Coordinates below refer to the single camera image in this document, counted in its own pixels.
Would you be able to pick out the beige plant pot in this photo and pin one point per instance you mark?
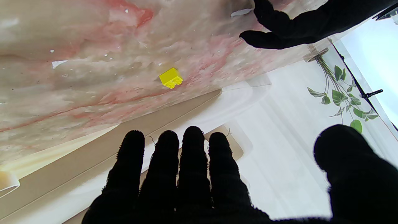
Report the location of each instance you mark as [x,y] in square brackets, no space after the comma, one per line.
[315,54]

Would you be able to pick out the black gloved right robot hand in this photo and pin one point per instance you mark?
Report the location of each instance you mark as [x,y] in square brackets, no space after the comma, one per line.
[357,180]

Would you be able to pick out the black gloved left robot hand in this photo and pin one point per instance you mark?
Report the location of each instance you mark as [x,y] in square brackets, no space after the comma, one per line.
[304,28]

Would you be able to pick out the black tripod stand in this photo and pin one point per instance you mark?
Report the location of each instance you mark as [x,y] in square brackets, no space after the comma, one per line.
[363,93]

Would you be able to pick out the yellow toy brick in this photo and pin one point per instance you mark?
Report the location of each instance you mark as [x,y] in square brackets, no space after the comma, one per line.
[170,77]

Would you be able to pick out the broad-leaf green houseplant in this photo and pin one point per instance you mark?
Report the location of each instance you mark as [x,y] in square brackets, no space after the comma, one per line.
[339,96]

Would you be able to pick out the white sheer curtain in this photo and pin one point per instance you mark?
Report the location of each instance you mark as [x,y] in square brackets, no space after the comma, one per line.
[279,130]

